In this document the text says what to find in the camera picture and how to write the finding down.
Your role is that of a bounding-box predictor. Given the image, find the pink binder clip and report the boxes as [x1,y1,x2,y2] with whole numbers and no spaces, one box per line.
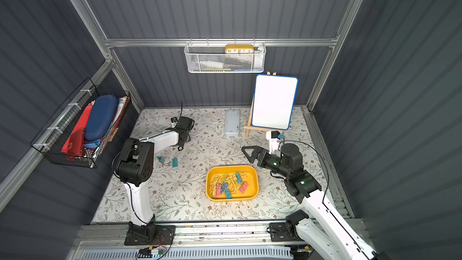
[239,182,249,194]

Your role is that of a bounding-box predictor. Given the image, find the yellow binder clip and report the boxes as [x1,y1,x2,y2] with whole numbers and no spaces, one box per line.
[211,174,221,190]

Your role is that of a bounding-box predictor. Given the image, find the yellow storage box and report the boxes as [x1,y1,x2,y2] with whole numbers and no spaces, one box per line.
[205,165,259,202]

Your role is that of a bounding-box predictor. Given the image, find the blue binder clip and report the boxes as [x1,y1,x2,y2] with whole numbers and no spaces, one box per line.
[221,182,229,193]

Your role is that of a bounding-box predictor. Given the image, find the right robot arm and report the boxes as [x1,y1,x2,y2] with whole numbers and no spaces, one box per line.
[241,131,385,260]

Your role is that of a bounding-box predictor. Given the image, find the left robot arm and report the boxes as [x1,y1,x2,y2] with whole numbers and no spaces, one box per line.
[112,116,195,226]

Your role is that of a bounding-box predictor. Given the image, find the light blue plastic case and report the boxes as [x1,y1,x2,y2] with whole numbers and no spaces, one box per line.
[225,109,240,137]

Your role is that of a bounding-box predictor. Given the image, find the wooden easel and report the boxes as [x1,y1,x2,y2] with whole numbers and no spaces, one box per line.
[244,72,286,137]

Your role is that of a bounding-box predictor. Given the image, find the blue oval pouch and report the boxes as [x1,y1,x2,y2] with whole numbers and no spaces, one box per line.
[84,95,119,142]

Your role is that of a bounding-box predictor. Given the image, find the yellow clock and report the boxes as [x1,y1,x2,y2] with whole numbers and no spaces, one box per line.
[225,43,255,54]

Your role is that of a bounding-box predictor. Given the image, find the whiteboard with blue frame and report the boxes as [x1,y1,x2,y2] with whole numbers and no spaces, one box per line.
[251,74,299,131]

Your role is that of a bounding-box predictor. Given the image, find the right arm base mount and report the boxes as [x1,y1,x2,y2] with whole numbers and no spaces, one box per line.
[267,222,309,243]

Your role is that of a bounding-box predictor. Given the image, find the white wire wall basket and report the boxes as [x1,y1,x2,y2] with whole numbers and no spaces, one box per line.
[184,42,267,73]

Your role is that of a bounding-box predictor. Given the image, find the black wire side basket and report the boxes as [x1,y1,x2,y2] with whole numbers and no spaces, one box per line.
[31,80,131,169]

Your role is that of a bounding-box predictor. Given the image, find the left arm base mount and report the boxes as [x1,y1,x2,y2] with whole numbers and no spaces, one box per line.
[124,221,176,246]

